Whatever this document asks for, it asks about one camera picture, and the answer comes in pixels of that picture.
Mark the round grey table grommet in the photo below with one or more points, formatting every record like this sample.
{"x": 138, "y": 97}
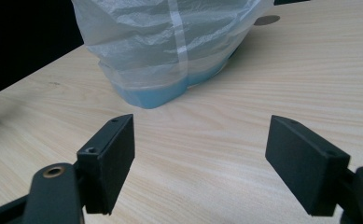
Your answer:
{"x": 266, "y": 20}

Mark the blue item inside bag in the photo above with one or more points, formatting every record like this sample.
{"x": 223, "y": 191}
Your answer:
{"x": 157, "y": 95}

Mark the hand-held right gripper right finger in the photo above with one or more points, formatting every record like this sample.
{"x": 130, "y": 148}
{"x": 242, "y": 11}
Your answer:
{"x": 303, "y": 166}

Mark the translucent white plastic bag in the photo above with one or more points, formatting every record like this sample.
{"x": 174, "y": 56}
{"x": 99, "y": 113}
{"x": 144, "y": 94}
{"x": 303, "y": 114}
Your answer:
{"x": 157, "y": 40}

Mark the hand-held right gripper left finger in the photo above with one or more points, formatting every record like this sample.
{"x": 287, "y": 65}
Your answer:
{"x": 109, "y": 161}

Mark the dark object at table edge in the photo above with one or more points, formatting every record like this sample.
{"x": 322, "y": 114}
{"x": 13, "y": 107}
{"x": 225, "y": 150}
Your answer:
{"x": 289, "y": 2}

